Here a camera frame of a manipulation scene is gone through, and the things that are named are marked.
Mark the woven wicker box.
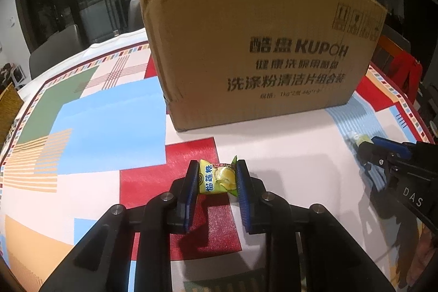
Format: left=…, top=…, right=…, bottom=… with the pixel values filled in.
left=0, top=84, right=24, bottom=147

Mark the person right hand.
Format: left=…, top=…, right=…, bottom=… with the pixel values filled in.
left=399, top=223, right=437, bottom=291

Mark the green yellow candy packet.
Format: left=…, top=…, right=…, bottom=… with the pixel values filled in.
left=198, top=156, right=238, bottom=197

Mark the grey chair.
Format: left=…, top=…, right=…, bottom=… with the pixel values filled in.
left=128, top=0, right=144, bottom=32
left=29, top=24, right=84, bottom=79

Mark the colourful patchwork tablecloth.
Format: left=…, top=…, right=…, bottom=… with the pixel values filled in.
left=1, top=44, right=430, bottom=291

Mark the grey chair left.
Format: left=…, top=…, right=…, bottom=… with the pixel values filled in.
left=29, top=24, right=84, bottom=79

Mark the pale green candy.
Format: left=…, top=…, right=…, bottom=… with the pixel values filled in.
left=347, top=132, right=373, bottom=151

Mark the red wooden chair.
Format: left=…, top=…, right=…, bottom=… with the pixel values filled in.
left=371, top=35, right=422, bottom=104

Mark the grey chair right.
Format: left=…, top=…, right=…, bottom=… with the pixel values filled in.
left=128, top=0, right=144, bottom=32

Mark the brown cardboard box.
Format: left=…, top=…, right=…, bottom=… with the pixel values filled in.
left=140, top=0, right=387, bottom=132

